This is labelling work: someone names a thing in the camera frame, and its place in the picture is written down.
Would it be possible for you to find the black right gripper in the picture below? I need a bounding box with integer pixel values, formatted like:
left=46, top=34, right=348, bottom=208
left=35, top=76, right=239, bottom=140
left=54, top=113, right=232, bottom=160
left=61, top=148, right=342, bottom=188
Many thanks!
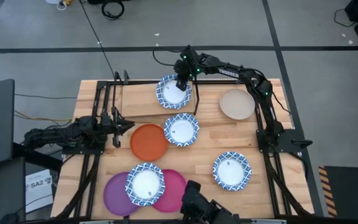
left=174, top=45, right=195, bottom=92

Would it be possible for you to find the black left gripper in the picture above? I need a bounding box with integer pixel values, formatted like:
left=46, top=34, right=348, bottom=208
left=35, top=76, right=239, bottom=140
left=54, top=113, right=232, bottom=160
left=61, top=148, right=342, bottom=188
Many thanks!
left=98, top=107, right=135, bottom=148

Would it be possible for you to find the blue patterned paper plate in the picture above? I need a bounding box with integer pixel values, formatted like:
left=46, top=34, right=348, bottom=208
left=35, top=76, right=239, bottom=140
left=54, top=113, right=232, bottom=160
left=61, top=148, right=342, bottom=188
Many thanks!
left=155, top=74, right=193, bottom=110
left=163, top=113, right=201, bottom=147
left=124, top=162, right=167, bottom=207
left=212, top=151, right=253, bottom=192

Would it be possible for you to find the orange plastic plate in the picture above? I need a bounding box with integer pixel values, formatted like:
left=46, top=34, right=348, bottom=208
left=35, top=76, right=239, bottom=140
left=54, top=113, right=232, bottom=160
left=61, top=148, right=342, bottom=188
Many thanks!
left=129, top=123, right=170, bottom=162

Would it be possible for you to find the beige plastic plate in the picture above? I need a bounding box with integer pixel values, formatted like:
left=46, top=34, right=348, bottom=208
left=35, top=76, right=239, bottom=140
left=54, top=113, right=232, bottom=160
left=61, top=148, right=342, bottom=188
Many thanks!
left=218, top=88, right=256, bottom=121

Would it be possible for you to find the purple plastic plate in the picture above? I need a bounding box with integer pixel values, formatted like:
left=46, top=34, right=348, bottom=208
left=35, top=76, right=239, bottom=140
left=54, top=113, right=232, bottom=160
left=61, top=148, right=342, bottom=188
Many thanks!
left=103, top=171, right=141, bottom=217

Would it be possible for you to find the pink plastic plate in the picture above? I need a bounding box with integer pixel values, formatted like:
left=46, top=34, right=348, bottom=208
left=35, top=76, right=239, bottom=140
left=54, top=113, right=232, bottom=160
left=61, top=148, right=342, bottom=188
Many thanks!
left=151, top=169, right=188, bottom=213

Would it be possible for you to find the black floor beam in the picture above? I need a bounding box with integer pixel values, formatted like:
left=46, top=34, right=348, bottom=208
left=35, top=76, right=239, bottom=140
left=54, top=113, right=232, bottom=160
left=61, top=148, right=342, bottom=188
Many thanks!
left=12, top=142, right=64, bottom=171

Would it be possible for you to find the black jointed device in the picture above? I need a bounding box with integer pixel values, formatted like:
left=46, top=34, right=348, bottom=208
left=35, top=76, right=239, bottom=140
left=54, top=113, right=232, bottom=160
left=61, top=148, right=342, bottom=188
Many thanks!
left=180, top=179, right=241, bottom=224

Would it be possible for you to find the white printed paper sheet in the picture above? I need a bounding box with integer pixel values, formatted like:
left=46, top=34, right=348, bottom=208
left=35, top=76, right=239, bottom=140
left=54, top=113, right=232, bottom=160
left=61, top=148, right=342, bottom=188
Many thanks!
left=25, top=169, right=55, bottom=214

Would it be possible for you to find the dark grey cabinet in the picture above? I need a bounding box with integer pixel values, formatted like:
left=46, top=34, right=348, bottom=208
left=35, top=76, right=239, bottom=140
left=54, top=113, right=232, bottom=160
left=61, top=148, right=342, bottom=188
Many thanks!
left=0, top=156, right=27, bottom=224

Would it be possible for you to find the black mat with hazard stripes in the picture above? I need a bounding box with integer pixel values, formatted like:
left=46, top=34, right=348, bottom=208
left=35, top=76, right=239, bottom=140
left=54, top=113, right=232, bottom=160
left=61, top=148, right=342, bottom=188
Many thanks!
left=318, top=165, right=358, bottom=218

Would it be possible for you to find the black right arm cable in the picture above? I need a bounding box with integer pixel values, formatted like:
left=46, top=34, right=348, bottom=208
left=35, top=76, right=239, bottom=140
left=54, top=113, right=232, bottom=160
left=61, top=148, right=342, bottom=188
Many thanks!
left=152, top=46, right=186, bottom=68

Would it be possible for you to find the black metal table frame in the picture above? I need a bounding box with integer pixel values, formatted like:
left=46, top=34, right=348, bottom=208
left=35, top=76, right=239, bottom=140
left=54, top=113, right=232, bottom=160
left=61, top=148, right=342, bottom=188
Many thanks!
left=54, top=70, right=315, bottom=224

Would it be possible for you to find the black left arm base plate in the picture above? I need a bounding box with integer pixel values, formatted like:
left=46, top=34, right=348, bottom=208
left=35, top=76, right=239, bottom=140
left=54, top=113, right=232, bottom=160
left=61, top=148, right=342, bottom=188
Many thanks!
left=61, top=144, right=105, bottom=156

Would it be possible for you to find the yellow cable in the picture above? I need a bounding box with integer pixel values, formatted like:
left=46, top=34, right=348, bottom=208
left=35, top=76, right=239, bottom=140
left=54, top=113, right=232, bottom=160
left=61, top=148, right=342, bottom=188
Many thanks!
left=13, top=109, right=73, bottom=123

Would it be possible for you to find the coiled black cable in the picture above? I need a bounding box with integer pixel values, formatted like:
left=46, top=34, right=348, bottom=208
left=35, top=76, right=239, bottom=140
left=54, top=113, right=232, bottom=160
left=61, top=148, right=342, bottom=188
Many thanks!
left=100, top=0, right=126, bottom=21

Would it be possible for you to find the grey cable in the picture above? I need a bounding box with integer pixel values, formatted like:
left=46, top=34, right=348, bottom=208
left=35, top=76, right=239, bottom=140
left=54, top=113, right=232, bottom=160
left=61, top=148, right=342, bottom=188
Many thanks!
left=13, top=93, right=79, bottom=100

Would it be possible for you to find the long black floor cable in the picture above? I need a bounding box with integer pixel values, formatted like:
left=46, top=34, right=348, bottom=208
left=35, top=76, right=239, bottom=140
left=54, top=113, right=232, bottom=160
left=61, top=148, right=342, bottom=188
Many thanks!
left=78, top=0, right=116, bottom=75

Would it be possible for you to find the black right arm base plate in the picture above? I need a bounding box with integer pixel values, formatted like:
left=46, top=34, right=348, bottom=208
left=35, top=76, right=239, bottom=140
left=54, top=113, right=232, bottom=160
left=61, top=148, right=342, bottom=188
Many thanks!
left=255, top=128, right=313, bottom=154

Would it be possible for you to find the thin black cable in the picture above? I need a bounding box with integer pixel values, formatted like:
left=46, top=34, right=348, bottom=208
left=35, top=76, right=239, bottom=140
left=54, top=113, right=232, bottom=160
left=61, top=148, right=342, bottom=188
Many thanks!
left=333, top=8, right=357, bottom=28

